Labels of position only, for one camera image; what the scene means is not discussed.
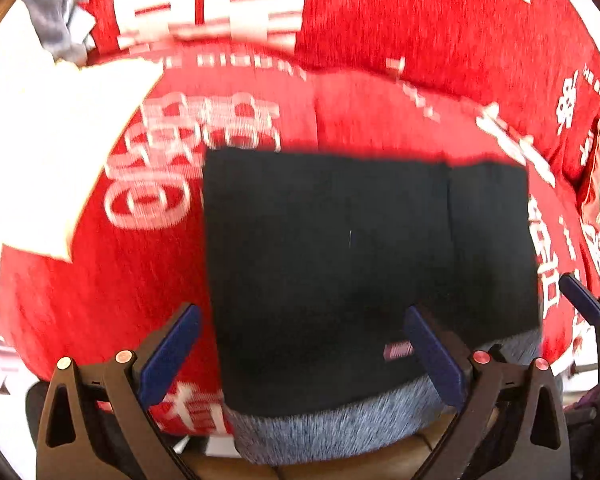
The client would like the grey crumpled garment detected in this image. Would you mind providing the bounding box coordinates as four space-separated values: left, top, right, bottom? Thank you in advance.
22 0 96 66

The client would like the cream folded cloth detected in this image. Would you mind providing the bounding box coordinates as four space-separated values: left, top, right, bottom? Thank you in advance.
0 1 163 261

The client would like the red wedding sofa cover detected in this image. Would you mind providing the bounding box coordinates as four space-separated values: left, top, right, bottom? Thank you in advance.
0 0 600 436

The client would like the black pants patterned waistband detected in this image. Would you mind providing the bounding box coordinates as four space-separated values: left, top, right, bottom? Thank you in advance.
204 148 541 466

